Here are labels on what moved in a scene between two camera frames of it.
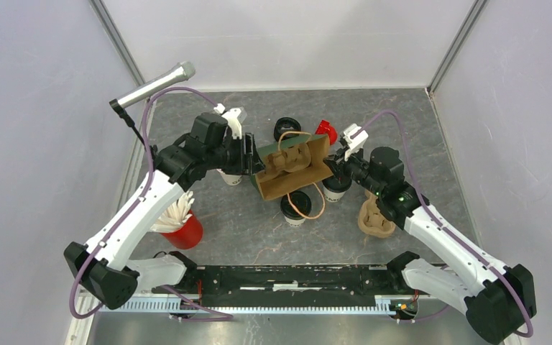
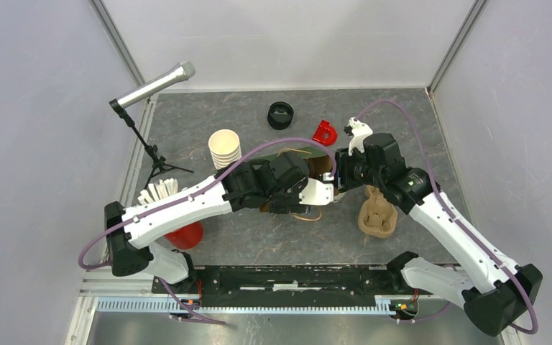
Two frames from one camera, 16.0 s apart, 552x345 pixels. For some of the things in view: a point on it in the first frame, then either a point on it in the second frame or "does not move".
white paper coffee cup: (334, 196) does not move
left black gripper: (248, 163) to (292, 205)
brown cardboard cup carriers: (372, 221) does not move
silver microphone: (181, 72) does not move
